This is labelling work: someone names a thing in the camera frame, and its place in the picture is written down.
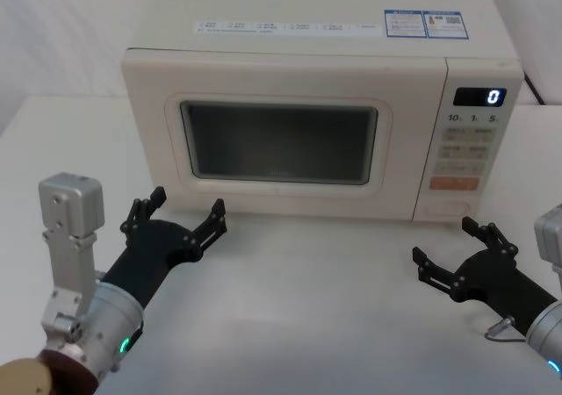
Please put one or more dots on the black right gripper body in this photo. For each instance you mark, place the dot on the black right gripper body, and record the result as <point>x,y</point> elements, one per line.
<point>496,281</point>

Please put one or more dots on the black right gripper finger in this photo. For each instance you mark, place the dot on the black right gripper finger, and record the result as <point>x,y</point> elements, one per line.
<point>423,261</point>
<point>472,226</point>

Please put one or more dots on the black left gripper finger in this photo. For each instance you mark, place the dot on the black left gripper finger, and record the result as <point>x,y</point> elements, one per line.
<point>157,195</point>
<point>217,215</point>

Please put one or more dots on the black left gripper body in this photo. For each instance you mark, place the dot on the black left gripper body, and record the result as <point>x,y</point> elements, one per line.
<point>153,246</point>

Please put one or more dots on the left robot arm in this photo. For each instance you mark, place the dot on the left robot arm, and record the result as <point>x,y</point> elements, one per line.
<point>110,316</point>

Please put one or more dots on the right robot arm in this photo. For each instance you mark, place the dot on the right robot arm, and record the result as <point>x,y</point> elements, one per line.
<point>549,325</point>

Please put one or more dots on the oven control panel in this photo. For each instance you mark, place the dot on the oven control panel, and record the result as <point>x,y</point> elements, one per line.
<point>470,149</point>

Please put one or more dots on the white table cloth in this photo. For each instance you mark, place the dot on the white table cloth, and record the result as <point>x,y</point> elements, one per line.
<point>307,303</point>

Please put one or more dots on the cream microwave oven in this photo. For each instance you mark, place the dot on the cream microwave oven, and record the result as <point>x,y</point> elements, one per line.
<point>285,70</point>

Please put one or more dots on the white curtain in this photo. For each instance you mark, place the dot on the white curtain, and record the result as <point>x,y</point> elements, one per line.
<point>66,39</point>

